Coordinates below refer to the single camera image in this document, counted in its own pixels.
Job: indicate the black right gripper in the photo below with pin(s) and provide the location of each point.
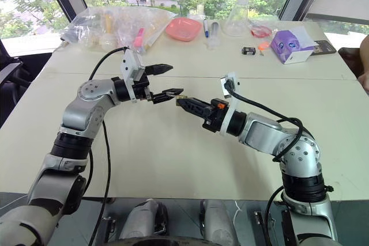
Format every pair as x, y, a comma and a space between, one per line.
214, 120

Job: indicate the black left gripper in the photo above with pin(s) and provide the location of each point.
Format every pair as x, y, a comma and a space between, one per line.
140, 90

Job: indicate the brass padlock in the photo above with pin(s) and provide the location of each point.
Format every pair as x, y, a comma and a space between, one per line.
180, 97

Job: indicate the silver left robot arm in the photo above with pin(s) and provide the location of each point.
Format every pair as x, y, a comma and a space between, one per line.
86, 107

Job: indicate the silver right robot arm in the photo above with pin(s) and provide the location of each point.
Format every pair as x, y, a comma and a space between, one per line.
265, 133

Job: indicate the pink tube in bag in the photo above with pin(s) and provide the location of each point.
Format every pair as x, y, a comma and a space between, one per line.
139, 38

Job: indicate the pink plastic plate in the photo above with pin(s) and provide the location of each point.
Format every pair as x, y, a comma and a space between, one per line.
183, 28

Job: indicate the blue marker pen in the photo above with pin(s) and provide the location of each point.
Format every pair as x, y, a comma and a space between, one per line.
206, 28

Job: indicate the clear plastic syringe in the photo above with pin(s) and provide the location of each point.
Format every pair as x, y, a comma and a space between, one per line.
214, 33

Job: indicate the small black box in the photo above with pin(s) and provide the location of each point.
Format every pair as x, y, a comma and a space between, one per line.
249, 50

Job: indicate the clear plastic bags of supplies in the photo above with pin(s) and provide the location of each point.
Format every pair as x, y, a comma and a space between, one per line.
95, 30

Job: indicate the small orange clip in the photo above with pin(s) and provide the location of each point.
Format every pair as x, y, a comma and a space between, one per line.
263, 46

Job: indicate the glass conical flask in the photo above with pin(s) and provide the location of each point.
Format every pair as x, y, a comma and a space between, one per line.
237, 24

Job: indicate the red petri dish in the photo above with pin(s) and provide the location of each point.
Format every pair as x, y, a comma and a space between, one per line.
261, 31

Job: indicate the purple tissue box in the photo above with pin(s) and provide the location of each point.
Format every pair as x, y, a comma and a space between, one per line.
291, 45

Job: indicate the silver robot leg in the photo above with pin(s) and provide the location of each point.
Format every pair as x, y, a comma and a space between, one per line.
216, 221
141, 220

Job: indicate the dark flat book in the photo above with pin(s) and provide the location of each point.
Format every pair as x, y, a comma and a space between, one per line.
325, 47

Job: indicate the black office chair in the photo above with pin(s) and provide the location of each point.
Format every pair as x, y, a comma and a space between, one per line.
11, 79

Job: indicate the brown chair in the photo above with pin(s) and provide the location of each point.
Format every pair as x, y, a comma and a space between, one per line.
350, 58

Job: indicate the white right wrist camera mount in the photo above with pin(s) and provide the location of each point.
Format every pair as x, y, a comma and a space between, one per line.
231, 113

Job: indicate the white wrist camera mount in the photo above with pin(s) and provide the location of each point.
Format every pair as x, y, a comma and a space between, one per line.
231, 113
129, 66

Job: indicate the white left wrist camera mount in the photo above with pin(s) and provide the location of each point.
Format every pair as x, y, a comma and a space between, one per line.
129, 66

